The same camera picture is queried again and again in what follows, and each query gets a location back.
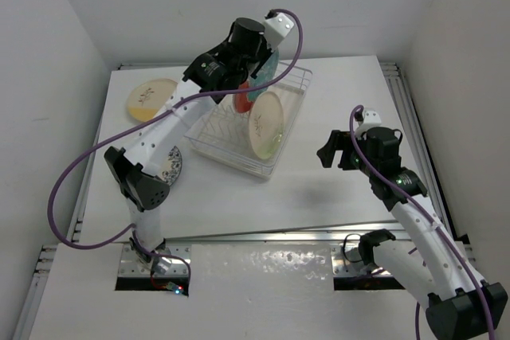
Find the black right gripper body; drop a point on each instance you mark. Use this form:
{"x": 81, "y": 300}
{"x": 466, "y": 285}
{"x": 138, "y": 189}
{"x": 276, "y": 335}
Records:
{"x": 357, "y": 163}

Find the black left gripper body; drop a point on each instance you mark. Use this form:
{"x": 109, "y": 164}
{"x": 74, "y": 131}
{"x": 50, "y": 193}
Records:
{"x": 262, "y": 51}

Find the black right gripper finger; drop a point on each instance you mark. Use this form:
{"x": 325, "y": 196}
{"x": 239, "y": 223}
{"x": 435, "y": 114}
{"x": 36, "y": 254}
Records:
{"x": 327, "y": 152}
{"x": 346, "y": 147}

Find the red and teal plate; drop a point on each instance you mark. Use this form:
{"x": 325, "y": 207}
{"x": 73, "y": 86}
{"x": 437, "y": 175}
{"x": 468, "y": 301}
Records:
{"x": 243, "y": 102}

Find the cream plate green section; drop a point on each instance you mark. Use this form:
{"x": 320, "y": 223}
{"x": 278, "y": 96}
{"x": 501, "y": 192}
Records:
{"x": 266, "y": 125}

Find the blue floral pattern plate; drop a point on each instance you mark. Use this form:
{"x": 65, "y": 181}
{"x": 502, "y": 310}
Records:
{"x": 171, "y": 168}

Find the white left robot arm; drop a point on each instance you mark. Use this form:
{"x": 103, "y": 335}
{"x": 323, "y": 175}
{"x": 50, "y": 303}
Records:
{"x": 225, "y": 67}

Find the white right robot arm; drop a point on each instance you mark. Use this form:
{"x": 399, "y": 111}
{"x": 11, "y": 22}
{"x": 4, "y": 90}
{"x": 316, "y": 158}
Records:
{"x": 459, "y": 303}

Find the white front cover board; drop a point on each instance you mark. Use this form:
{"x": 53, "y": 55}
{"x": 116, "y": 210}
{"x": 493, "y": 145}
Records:
{"x": 253, "y": 291}

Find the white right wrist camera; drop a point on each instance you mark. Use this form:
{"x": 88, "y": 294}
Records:
{"x": 366, "y": 119}

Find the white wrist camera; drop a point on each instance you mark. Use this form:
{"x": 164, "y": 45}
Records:
{"x": 366, "y": 119}
{"x": 279, "y": 29}

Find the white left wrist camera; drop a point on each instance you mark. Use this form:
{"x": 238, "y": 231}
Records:
{"x": 279, "y": 29}

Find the aluminium table frame rail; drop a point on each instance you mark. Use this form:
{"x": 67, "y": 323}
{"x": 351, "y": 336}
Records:
{"x": 320, "y": 90}

